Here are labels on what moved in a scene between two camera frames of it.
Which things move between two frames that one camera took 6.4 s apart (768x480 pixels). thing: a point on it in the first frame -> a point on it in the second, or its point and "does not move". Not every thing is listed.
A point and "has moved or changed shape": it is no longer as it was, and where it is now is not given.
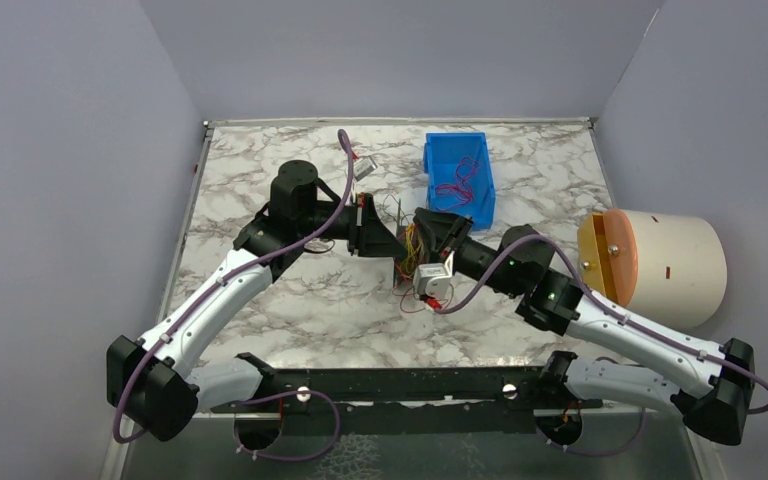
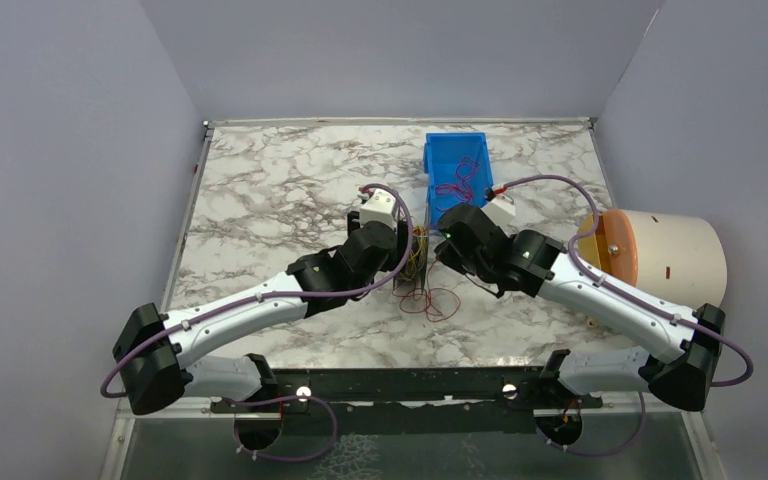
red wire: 430,302 has moved or changed shape
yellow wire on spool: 409,265 does not move
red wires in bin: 463,189 does not move
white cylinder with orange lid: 669,269 does not move
